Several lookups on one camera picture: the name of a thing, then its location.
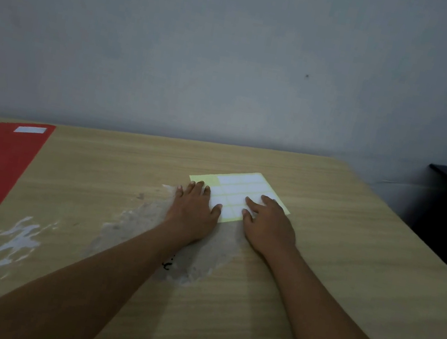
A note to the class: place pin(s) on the person's right hand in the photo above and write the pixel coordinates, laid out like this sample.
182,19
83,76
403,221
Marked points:
269,231

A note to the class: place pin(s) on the person's left middle finger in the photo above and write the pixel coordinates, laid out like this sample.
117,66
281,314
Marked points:
199,189

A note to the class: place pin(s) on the person's left hand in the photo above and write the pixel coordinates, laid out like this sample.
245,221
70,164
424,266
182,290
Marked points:
191,217

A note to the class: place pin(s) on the person's right forearm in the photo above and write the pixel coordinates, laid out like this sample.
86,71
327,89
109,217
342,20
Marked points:
332,333

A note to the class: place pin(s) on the person's left little finger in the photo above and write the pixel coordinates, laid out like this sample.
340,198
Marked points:
179,192

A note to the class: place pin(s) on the yellow sheet of white stickers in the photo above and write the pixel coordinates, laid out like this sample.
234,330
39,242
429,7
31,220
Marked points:
242,187

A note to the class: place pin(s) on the person's left forearm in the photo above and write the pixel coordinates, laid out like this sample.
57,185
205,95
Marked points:
92,278

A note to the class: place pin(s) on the person's left thumb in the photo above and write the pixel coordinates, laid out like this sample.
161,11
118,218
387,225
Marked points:
215,210

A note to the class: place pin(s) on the person's right thumb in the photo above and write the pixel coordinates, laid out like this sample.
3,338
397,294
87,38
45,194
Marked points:
247,215

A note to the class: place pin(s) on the white rectangular sticker label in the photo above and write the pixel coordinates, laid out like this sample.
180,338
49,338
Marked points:
30,130

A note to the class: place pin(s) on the person's right middle finger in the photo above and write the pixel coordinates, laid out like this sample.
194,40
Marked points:
268,202

